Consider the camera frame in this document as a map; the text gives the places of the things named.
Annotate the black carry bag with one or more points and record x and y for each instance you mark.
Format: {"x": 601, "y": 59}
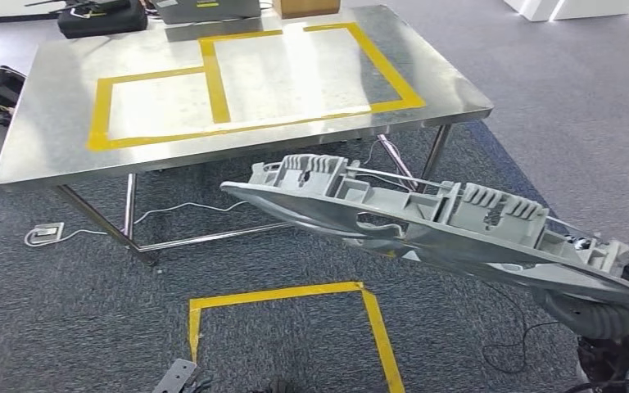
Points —
{"x": 103, "y": 24}

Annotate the steel workbench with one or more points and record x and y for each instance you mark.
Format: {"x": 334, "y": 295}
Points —
{"x": 65, "y": 108}

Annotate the brown cardboard box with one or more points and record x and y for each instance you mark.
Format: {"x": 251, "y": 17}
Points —
{"x": 306, "y": 8}

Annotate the white display platform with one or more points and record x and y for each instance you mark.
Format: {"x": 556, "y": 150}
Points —
{"x": 591, "y": 8}

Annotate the grey plastic wheel hubcap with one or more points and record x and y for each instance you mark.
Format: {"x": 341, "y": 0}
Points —
{"x": 455, "y": 238}

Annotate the grey floor socket box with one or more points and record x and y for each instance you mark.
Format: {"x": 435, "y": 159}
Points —
{"x": 46, "y": 233}

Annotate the grey laptop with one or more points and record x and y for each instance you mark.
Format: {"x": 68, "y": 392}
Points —
{"x": 206, "y": 13}

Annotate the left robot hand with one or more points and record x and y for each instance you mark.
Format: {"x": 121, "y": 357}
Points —
{"x": 176, "y": 377}

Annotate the black router with antennas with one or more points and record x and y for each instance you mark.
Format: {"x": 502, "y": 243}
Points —
{"x": 92, "y": 5}

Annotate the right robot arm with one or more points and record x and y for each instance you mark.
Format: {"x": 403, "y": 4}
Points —
{"x": 591, "y": 320}

